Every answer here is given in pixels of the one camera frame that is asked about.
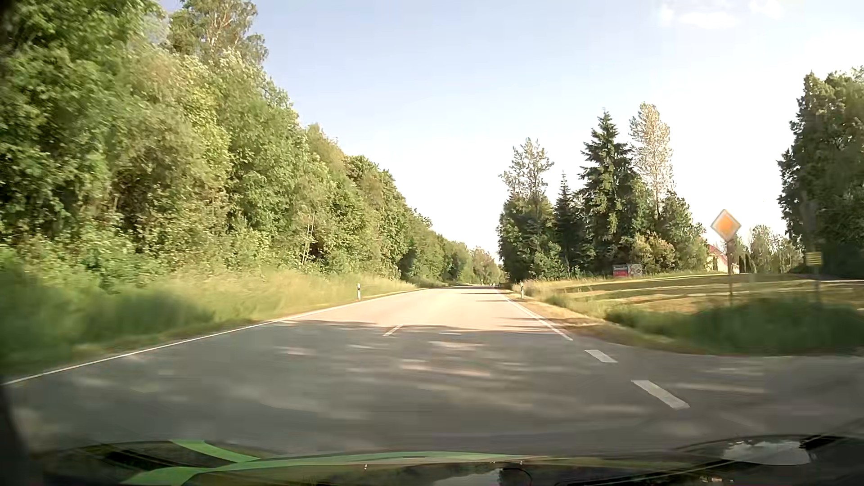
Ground mown grass field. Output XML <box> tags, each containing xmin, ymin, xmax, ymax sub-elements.
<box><xmin>511</xmin><ymin>271</ymin><xmax>864</xmax><ymax>356</ymax></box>

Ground group of tall conifers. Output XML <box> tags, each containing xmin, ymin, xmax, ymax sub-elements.
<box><xmin>497</xmin><ymin>103</ymin><xmax>710</xmax><ymax>283</ymax></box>

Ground small yellow sign on post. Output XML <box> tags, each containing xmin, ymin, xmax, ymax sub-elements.
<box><xmin>805</xmin><ymin>250</ymin><xmax>824</xmax><ymax>301</ymax></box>

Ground car's own bonnet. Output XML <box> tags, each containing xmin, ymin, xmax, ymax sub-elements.
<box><xmin>27</xmin><ymin>433</ymin><xmax>864</xmax><ymax>486</ymax></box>

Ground building with red roof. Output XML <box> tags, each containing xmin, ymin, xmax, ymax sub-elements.
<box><xmin>705</xmin><ymin>244</ymin><xmax>741</xmax><ymax>274</ymax></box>

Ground tall grass verge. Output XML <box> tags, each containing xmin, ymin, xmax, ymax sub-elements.
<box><xmin>0</xmin><ymin>269</ymin><xmax>419</xmax><ymax>375</ymax></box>

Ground road markings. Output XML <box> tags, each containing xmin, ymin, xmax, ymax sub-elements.
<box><xmin>3</xmin><ymin>289</ymin><xmax>691</xmax><ymax>410</ymax></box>

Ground grey asphalt road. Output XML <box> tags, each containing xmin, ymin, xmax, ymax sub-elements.
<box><xmin>3</xmin><ymin>285</ymin><xmax>864</xmax><ymax>455</ymax></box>

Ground large dark green tree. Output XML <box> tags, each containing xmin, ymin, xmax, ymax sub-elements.
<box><xmin>778</xmin><ymin>66</ymin><xmax>864</xmax><ymax>278</ymax></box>

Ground yellow diamond road sign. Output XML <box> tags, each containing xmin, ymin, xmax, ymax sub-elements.
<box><xmin>710</xmin><ymin>208</ymin><xmax>742</xmax><ymax>305</ymax></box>

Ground wood of green trees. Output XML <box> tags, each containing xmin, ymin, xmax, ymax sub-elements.
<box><xmin>0</xmin><ymin>0</ymin><xmax>504</xmax><ymax>288</ymax></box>

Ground row of small trees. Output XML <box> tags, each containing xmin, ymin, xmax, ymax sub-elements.
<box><xmin>732</xmin><ymin>225</ymin><xmax>804</xmax><ymax>274</ymax></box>

